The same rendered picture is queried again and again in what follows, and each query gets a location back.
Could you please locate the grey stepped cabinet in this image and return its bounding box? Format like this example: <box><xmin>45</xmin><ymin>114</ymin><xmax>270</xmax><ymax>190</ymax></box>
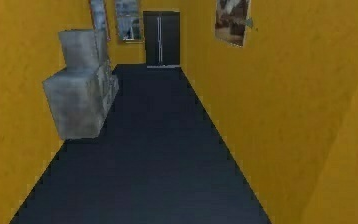
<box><xmin>42</xmin><ymin>28</ymin><xmax>120</xmax><ymax>141</ymax></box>

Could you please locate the black double-door fridge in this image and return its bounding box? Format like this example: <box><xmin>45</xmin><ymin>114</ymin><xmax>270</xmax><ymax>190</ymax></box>
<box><xmin>142</xmin><ymin>10</ymin><xmax>182</xmax><ymax>69</ymax></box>

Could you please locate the blue grey framed picture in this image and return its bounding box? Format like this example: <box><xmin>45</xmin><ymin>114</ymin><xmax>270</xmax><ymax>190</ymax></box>
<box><xmin>114</xmin><ymin>0</ymin><xmax>145</xmax><ymax>44</ymax></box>

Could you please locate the brown white framed picture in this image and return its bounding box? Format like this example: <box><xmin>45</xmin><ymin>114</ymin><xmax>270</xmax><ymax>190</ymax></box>
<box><xmin>214</xmin><ymin>0</ymin><xmax>252</xmax><ymax>48</ymax></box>

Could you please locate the silver fridge handle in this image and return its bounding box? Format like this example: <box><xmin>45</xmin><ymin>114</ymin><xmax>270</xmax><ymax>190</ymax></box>
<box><xmin>156</xmin><ymin>15</ymin><xmax>161</xmax><ymax>65</ymax></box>
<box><xmin>159</xmin><ymin>15</ymin><xmax>164</xmax><ymax>65</ymax></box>

